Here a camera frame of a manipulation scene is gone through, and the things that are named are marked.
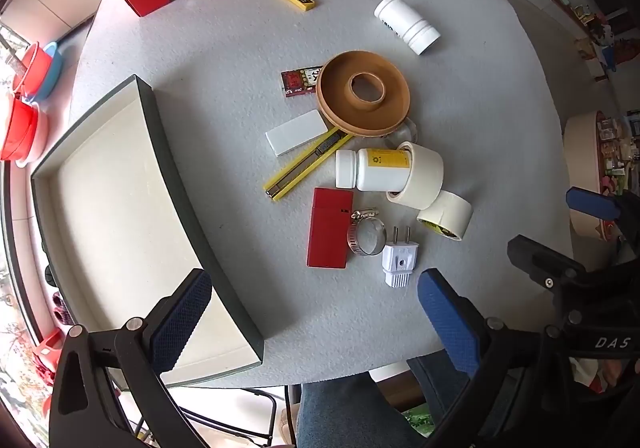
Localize metal hose clamp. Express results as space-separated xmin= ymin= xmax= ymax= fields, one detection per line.
xmin=345 ymin=209 xmax=387 ymax=257

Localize red rectangular case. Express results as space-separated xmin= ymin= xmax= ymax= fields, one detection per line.
xmin=306 ymin=187 xmax=355 ymax=270

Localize white ribbed plastic jar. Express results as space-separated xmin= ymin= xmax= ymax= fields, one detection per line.
xmin=374 ymin=0 xmax=442 ymax=56

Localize white rectangular card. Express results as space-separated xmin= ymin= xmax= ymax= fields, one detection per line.
xmin=265 ymin=109 xmax=328 ymax=157

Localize stack of red basins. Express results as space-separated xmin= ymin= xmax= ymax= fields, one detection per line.
xmin=0 ymin=92 xmax=41 ymax=161

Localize black folding chair frame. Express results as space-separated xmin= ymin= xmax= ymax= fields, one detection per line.
xmin=150 ymin=385 xmax=281 ymax=448

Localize grey rimmed beige tray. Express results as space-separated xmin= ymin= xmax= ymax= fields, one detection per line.
xmin=31 ymin=74 xmax=264 ymax=388

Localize white basin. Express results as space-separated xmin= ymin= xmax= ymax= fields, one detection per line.
xmin=10 ymin=98 xmax=49 ymax=166

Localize white bottle yellow label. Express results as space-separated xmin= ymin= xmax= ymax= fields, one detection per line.
xmin=335 ymin=148 xmax=413 ymax=192

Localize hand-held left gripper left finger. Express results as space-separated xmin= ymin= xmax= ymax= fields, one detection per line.
xmin=48 ymin=269 xmax=213 ymax=448

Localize blue basin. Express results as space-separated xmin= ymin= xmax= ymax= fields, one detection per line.
xmin=30 ymin=42 xmax=64 ymax=101

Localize beige tape roll yellow core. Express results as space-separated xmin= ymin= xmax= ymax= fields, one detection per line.
xmin=416 ymin=190 xmax=473 ymax=241

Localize dark red printed card box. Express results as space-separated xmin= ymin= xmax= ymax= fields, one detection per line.
xmin=281 ymin=66 xmax=326 ymax=98

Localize red basin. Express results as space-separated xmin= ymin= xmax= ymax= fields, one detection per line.
xmin=12 ymin=42 xmax=53 ymax=96

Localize person's leg in jeans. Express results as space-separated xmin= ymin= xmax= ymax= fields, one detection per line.
xmin=297 ymin=350 xmax=451 ymax=448

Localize red plastic stool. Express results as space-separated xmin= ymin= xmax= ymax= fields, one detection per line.
xmin=32 ymin=328 xmax=63 ymax=389

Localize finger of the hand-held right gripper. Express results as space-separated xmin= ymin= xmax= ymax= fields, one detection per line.
xmin=566 ymin=187 xmax=640 ymax=259
xmin=507 ymin=235 xmax=588 ymax=309

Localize brown round plastic spool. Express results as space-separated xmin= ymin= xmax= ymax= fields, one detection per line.
xmin=315 ymin=50 xmax=412 ymax=137

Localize white plug adapter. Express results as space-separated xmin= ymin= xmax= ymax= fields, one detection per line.
xmin=382 ymin=225 xmax=418 ymax=287

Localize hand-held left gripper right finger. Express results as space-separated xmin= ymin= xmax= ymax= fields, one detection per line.
xmin=417 ymin=269 xmax=556 ymax=448

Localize beige masking tape roll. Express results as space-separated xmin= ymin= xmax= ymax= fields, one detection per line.
xmin=386 ymin=141 xmax=445 ymax=209

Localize yellow utility knife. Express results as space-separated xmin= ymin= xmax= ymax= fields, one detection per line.
xmin=263 ymin=128 xmax=355 ymax=202

